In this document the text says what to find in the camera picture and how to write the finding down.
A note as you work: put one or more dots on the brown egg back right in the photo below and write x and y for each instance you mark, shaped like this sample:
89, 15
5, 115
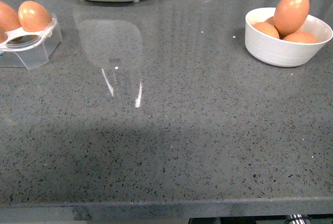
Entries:
33, 16

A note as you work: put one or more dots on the white ceramic bowl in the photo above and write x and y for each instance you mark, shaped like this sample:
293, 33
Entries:
282, 53

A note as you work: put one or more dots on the brown egg bowl back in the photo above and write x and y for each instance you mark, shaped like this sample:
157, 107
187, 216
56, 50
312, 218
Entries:
270, 20

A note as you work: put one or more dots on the brown egg bowl left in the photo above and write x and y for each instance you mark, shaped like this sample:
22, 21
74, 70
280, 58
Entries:
267, 29

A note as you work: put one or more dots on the brown egg bowl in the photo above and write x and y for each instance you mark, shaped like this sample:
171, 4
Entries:
270, 20
267, 29
301, 37

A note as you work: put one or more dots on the brown egg back left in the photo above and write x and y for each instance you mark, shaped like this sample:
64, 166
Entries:
8, 18

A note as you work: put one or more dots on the clear plastic egg box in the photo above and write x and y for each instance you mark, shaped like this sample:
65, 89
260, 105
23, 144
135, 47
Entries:
30, 50

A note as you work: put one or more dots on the brown egg bowl right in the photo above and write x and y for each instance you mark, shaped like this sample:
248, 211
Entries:
301, 37

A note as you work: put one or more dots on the brown carried egg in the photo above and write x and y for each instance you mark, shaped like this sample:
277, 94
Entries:
290, 15

